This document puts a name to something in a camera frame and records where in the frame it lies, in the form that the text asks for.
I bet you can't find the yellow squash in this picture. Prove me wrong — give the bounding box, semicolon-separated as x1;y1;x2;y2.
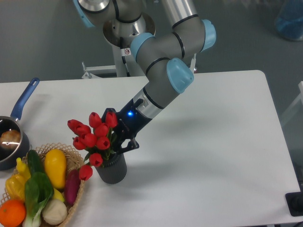
45;149;67;190

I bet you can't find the orange fruit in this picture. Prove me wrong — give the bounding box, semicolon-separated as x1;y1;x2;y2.
0;200;26;227

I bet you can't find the yellow lemon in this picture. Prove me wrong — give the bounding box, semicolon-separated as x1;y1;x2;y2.
52;188;65;202

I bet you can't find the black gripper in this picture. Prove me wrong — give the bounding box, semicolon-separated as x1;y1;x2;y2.
101;98;151;153

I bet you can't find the purple eggplant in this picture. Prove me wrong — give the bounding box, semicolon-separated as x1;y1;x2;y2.
64;169;80;205

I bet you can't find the green bok choy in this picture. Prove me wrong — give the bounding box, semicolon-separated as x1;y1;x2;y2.
22;172;53;227

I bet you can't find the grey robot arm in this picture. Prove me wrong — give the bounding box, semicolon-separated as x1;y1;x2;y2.
74;0;216;154

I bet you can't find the beige garlic bulb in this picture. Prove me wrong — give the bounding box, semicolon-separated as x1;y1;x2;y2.
42;199;67;225

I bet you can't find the blue plastic bag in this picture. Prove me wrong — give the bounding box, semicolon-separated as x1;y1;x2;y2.
275;0;303;41

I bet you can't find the black device at edge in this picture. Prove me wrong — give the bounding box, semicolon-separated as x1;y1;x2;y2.
285;192;303;217

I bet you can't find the yellow bell pepper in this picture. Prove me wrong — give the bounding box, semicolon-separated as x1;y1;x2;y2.
5;174;28;202

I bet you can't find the brown bread bun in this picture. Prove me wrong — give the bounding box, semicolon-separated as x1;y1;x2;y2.
0;130;21;149

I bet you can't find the red tulip bouquet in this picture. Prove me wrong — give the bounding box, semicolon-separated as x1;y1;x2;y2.
67;111;118;181

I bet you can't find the blue handled saucepan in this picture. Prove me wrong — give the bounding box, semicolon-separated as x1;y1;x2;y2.
0;78;40;171

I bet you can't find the woven wicker basket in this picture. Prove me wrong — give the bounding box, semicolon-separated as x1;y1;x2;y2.
0;143;84;227

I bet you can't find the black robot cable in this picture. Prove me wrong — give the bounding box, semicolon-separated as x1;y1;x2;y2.
119;37;131;78

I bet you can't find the green cucumber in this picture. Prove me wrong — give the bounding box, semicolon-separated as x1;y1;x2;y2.
27;149;45;175

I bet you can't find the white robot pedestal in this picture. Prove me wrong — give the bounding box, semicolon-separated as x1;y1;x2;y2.
81;13;198;79

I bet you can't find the dark grey ribbed vase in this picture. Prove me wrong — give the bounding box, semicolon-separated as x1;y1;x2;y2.
96;154;127;184

